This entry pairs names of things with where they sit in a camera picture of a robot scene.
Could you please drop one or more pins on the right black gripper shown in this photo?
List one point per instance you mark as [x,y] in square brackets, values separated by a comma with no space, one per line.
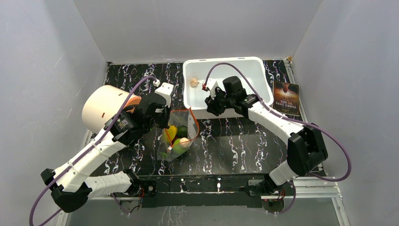
[212,104]

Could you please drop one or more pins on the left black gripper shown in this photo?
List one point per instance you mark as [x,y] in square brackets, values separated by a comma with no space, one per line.
[164,124]

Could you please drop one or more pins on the clear orange-zip bag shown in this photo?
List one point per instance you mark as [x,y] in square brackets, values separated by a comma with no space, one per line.
[178,118]

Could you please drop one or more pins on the green avocado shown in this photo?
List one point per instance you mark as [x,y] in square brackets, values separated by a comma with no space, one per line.
[182,131]

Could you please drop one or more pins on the garlic bulb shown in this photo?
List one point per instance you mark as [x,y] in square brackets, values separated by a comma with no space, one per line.
[194,82]
[184,142]

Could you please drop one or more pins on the green wrinkled fruit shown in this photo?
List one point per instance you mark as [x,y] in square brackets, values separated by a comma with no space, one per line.
[177,149]

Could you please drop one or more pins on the dark purple mangosteen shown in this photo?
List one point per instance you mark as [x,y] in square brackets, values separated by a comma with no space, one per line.
[163,155]

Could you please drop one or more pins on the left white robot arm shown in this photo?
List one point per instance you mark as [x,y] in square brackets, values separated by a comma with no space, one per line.
[72,185]

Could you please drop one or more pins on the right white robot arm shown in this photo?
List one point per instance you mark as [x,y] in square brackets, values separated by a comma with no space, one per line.
[305,145]

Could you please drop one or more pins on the cream orange cylinder appliance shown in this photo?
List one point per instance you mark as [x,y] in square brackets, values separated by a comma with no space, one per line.
[101,106]

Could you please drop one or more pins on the dark cover book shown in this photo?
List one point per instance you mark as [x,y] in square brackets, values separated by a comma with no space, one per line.
[286,98]

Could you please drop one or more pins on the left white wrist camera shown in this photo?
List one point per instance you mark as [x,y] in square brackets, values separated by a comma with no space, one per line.
[166,90]

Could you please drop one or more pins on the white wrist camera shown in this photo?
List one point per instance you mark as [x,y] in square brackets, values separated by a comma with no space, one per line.
[166,90]
[210,85]

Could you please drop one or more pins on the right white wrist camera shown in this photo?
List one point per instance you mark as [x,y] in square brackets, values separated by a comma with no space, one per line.
[210,85]

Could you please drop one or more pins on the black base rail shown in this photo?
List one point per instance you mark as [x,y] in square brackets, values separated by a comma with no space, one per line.
[202,187]

